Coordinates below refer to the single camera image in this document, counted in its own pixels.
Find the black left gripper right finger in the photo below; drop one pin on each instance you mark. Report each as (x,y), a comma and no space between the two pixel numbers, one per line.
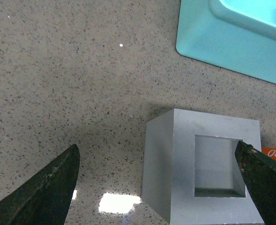
(259,174)

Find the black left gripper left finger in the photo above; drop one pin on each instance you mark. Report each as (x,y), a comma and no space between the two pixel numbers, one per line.
(46,197)

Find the gray block with square hole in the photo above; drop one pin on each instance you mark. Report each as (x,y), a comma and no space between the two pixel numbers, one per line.
(190,174)

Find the blue plastic box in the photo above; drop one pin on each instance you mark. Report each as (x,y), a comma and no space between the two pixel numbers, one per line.
(239,35)

